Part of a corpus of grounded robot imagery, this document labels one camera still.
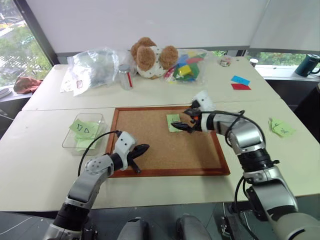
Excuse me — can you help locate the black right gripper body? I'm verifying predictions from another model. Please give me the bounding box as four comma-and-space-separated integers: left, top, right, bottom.
188, 101, 203, 134

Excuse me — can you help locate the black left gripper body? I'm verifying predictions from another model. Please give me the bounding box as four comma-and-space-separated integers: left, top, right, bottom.
125, 145, 141, 167

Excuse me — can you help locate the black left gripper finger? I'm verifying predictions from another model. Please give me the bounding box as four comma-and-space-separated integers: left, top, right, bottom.
129, 159, 142, 174
132, 143, 151, 159

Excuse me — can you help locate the small green sticky note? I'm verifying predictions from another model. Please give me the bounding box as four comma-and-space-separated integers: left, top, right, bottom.
166, 113, 188, 133

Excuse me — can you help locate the plain green sticky note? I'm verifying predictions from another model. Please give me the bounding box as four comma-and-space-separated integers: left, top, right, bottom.
74, 136, 98, 151

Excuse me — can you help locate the green note with triangle drawings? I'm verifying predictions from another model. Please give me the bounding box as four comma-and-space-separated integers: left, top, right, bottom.
69, 119, 100, 139

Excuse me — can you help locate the clear plastic box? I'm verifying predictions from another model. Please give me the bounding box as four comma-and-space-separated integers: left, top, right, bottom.
61, 113, 107, 157

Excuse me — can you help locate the green note with scribble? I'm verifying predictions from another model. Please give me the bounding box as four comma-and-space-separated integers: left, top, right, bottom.
272, 120, 297, 138

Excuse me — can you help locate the black box under table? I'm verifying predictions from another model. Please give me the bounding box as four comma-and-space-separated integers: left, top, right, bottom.
219, 214, 249, 240

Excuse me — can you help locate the wood framed cork board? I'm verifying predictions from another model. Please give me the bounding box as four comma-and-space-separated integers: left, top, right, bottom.
105, 105, 231, 179

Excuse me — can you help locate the bag of coloured blocks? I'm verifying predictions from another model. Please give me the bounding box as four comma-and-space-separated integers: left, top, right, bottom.
163, 48, 214, 86

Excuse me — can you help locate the red paper card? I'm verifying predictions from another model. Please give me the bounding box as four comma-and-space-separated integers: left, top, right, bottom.
230, 82, 252, 92

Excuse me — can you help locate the blue paper card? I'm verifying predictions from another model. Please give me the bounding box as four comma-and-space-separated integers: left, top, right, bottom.
230, 75, 251, 85

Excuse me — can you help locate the small tape roll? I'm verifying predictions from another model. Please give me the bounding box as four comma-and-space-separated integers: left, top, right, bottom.
219, 55, 233, 67

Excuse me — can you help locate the brown teddy bear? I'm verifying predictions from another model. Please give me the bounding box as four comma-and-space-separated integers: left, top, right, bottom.
130, 37, 180, 81

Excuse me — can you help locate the clear jar with silver lid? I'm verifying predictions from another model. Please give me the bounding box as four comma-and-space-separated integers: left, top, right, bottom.
117, 64, 135, 91

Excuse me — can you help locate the crumpled clear plastic bag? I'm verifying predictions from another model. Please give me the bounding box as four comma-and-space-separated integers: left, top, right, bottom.
59, 47, 138, 97

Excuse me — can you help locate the wide white roller blind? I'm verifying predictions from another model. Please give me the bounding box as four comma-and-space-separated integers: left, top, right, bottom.
24, 0, 266, 55

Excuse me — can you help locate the dark green mug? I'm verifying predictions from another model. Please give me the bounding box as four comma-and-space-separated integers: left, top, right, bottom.
294, 52, 320, 77

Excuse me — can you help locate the reddish brown cloth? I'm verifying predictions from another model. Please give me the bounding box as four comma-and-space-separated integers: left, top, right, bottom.
13, 76, 44, 95

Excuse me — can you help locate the narrow white roller blind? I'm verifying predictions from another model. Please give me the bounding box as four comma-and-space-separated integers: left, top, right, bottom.
249, 0, 320, 54

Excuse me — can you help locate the white plates stack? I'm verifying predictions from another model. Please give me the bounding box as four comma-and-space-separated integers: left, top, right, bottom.
0, 87, 14, 99

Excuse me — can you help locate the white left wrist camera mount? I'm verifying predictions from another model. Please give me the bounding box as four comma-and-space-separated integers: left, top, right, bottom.
113, 131, 139, 172

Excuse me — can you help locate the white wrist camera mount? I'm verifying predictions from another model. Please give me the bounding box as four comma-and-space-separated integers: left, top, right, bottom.
113, 131, 139, 172
191, 90, 217, 112

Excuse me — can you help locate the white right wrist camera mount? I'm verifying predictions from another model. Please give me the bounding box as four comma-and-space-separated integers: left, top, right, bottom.
191, 90, 217, 112

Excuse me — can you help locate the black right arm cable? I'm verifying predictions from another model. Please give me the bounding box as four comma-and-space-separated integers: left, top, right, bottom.
199, 109, 267, 151
233, 174, 251, 211

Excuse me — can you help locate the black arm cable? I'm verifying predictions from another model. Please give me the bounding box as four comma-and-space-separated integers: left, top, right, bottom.
233, 174, 251, 211
199, 109, 267, 151
77, 129, 123, 177

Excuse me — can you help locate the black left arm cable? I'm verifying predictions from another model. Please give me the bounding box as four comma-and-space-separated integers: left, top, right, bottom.
77, 129, 123, 177

